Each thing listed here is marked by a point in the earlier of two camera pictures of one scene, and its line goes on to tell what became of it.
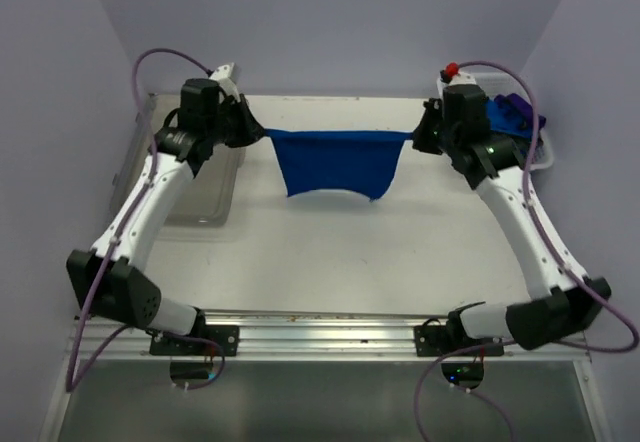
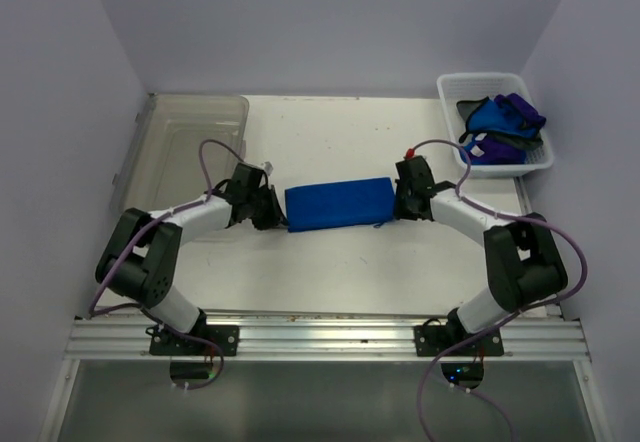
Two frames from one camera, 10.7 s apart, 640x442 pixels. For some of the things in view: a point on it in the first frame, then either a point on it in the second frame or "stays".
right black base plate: x=433 y=341 stays
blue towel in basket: x=499 y=120 stays
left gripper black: x=251 y=130 → x=275 y=217
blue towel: x=363 y=163 → x=339 y=204
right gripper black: x=420 y=137 → x=401 y=212
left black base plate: x=227 y=336 stays
